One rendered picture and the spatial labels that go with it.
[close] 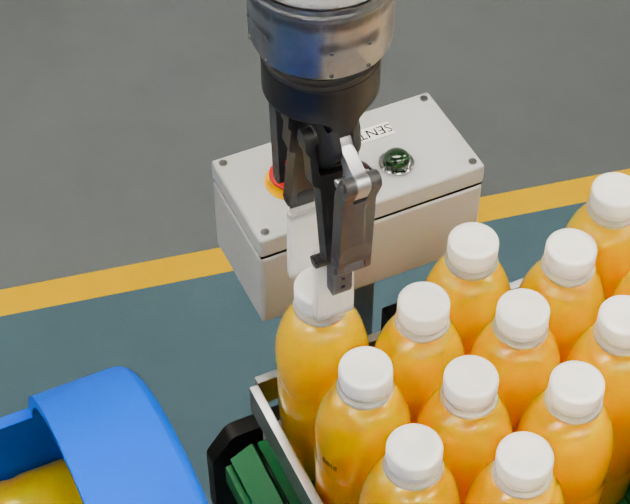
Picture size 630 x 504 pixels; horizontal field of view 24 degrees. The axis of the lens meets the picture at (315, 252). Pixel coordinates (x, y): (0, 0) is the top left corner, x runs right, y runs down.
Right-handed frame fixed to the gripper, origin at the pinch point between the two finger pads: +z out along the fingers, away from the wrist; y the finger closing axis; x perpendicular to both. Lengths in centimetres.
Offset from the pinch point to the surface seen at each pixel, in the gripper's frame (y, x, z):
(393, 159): -10.4, 11.3, 3.6
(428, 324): 5.7, 6.1, 4.0
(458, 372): 10.7, 5.8, 3.6
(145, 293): -99, 12, 114
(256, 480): -0.3, -5.7, 25.1
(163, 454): 16.7, -17.6, -8.6
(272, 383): -3.6, -2.6, 17.4
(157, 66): -155, 35, 114
